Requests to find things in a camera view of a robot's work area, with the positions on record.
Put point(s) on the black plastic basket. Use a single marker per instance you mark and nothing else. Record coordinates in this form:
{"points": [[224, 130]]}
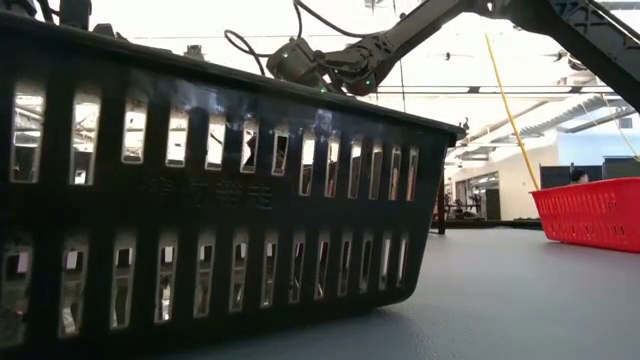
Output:
{"points": [[225, 210]]}

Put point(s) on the red plastic basket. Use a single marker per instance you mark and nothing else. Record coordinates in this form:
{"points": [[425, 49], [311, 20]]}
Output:
{"points": [[590, 215]]}

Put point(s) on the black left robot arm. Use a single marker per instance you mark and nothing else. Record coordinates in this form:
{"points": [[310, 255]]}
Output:
{"points": [[75, 12]]}

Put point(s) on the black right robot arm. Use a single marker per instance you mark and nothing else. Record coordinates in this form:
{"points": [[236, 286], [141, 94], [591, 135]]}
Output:
{"points": [[425, 25]]}

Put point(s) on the long ceiling light strip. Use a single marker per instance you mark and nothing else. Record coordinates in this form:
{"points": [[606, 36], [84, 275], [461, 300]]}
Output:
{"points": [[425, 90]]}

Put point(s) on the person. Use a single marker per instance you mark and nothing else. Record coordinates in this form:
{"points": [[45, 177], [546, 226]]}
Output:
{"points": [[579, 176]]}

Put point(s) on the black table frame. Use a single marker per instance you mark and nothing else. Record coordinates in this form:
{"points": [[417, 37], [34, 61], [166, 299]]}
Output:
{"points": [[490, 224]]}

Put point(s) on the black partition wall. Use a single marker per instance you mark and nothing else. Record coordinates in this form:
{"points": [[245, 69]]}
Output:
{"points": [[555, 177]]}

